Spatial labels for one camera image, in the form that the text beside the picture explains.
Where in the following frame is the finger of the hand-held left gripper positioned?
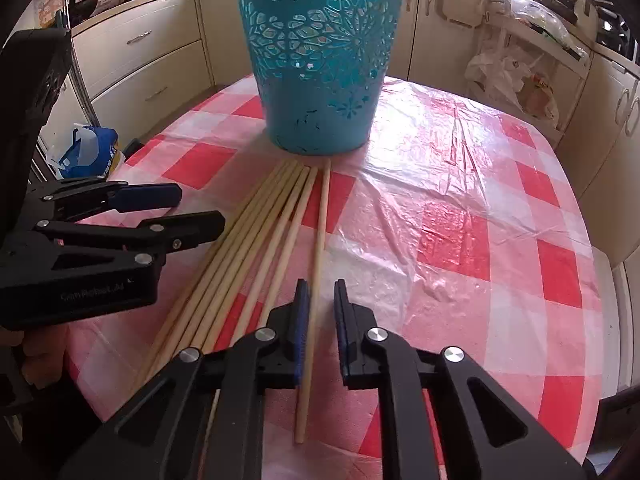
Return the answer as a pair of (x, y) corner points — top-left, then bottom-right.
(5, 211), (226, 286)
(27, 180), (182, 221)

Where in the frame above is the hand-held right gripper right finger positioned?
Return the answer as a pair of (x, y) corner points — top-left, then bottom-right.
(334, 279), (589, 480)

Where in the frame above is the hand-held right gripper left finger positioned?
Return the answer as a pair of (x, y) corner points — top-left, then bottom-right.
(59, 279), (313, 480)

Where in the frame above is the bundle of wooden chopsticks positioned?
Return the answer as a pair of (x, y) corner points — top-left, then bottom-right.
(131, 161), (319, 391)

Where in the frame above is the long wooden chopstick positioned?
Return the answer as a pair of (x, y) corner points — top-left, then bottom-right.
(295, 161), (332, 445)

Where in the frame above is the blue perforated plastic basket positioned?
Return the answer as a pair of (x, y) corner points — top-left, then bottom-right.
(231, 0), (412, 157)

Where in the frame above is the person's left hand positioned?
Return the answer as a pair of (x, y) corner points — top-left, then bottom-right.
(21, 327), (68, 386)

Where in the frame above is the blue plastic bag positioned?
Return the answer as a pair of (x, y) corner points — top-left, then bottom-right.
(55, 125), (126, 181)

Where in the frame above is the cream drawer cabinet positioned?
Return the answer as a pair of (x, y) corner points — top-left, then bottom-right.
(70, 0), (207, 126)

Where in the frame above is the tall black appliance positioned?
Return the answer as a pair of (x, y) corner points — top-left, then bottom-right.
(0, 29), (74, 133)

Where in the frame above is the black wok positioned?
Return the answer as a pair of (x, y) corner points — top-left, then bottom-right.
(62, 0), (100, 23)

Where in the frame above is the white plastic bag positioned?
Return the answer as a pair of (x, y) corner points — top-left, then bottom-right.
(465, 35), (526, 106)

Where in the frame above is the orange printed plastic bag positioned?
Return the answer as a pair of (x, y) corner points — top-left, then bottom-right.
(520, 72), (561, 123)

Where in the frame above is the cream tall cabinet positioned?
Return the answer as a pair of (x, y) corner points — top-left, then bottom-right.
(555, 42), (640, 268)

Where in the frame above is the white trolley rack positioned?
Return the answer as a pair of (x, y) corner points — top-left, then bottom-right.
(480, 0), (596, 136)

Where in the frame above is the clear plastic bag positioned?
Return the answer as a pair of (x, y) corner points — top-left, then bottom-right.
(500, 0), (576, 46)

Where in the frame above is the pink printed wall sheet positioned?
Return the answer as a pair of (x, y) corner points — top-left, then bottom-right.
(32, 0), (121, 28)

